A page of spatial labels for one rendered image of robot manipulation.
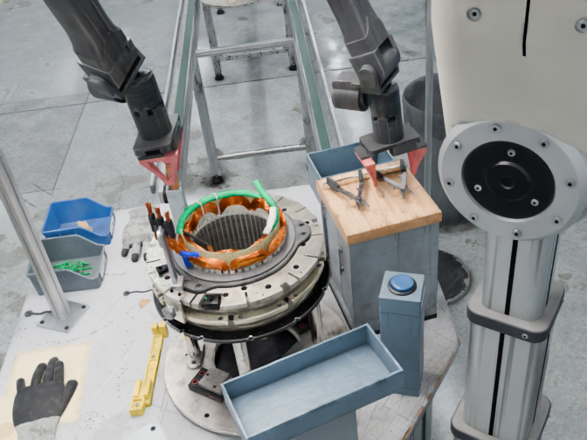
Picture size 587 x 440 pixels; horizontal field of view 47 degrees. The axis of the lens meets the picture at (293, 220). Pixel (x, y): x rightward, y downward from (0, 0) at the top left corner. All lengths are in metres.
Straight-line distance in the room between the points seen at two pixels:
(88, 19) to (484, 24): 0.54
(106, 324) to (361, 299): 0.60
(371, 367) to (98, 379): 0.65
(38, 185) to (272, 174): 1.24
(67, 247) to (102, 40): 0.89
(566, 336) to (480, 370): 1.56
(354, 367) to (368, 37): 0.54
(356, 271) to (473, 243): 1.63
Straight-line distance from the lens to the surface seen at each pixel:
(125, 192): 3.50
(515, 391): 1.04
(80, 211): 1.94
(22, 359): 1.62
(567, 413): 2.37
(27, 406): 1.49
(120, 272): 1.73
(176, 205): 1.24
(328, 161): 1.52
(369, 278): 1.34
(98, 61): 1.03
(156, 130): 1.15
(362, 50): 1.20
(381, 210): 1.30
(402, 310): 1.18
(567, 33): 0.61
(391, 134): 1.28
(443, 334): 1.46
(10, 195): 1.46
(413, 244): 1.33
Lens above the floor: 1.85
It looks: 37 degrees down
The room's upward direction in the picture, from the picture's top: 8 degrees counter-clockwise
